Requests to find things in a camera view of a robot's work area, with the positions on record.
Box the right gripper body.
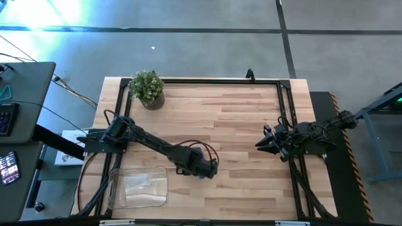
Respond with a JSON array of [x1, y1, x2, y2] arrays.
[[264, 124, 293, 163]]

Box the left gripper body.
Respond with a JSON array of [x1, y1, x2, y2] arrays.
[[175, 147, 219, 180]]

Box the clear plastic basket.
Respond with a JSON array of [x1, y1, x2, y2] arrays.
[[107, 165, 170, 211]]

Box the black hazard-striped floor mat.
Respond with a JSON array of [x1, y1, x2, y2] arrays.
[[309, 91, 376, 224]]

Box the green plant in ribbed pot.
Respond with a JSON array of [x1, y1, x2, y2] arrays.
[[128, 70, 166, 111]]

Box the blue-grey metal cart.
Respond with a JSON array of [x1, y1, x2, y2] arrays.
[[345, 82, 402, 185]]

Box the white printed paper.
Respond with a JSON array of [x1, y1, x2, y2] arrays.
[[54, 129, 85, 166]]

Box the black desk support beam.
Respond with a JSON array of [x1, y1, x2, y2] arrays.
[[32, 124, 86, 161]]

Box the grey desk top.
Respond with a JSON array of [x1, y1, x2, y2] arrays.
[[0, 141, 44, 223], [0, 62, 57, 145]]

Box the black smartphone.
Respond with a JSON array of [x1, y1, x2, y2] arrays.
[[0, 151, 22, 186]]

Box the black keyboard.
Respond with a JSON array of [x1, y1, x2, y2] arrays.
[[0, 102, 21, 137]]

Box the teal loop tool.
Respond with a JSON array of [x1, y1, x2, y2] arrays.
[[0, 85, 13, 102]]

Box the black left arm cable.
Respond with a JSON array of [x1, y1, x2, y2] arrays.
[[175, 139, 220, 166]]

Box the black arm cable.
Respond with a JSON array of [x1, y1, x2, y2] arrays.
[[175, 139, 220, 166], [277, 115, 332, 143]]

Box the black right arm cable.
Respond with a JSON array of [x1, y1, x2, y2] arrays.
[[277, 115, 332, 143]]

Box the grey metal bracket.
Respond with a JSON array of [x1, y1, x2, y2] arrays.
[[99, 219, 136, 226], [274, 220, 312, 226]]

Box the thin floor cables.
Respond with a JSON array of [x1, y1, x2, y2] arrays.
[[0, 35, 99, 110]]

